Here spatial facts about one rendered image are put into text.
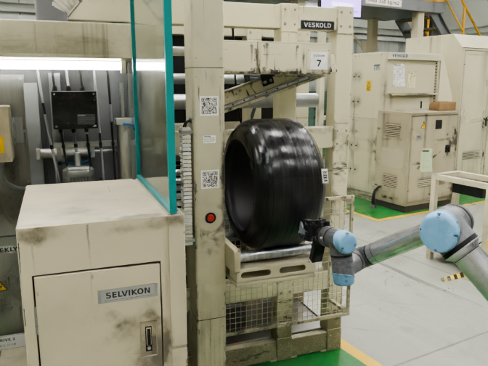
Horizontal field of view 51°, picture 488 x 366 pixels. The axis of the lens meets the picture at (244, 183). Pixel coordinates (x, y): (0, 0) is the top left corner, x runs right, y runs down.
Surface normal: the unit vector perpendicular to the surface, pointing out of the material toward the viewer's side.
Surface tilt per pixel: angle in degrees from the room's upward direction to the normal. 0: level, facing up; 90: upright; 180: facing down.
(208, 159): 90
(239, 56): 90
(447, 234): 85
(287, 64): 90
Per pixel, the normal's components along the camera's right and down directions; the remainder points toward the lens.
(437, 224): -0.70, 0.04
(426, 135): 0.50, 0.17
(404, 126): -0.87, 0.10
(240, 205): 0.29, -0.41
